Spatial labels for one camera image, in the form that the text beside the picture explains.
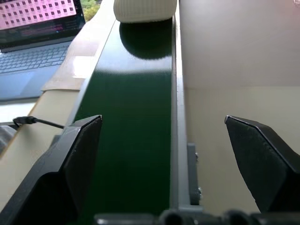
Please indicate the white shoe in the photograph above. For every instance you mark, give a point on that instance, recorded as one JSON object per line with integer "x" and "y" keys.
{"x": 145, "y": 10}

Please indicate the grey laptop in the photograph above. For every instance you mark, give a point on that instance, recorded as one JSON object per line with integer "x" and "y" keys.
{"x": 32, "y": 47}

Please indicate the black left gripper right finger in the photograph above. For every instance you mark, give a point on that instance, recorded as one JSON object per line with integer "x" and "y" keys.
{"x": 262, "y": 164}

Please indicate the grey conveyor frame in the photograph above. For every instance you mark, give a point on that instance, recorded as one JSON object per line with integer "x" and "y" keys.
{"x": 182, "y": 131}

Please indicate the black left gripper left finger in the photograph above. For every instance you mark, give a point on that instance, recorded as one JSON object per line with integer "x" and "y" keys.
{"x": 58, "y": 168}

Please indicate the green conveyor belt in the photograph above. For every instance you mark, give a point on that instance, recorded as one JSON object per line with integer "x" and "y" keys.
{"x": 131, "y": 112}

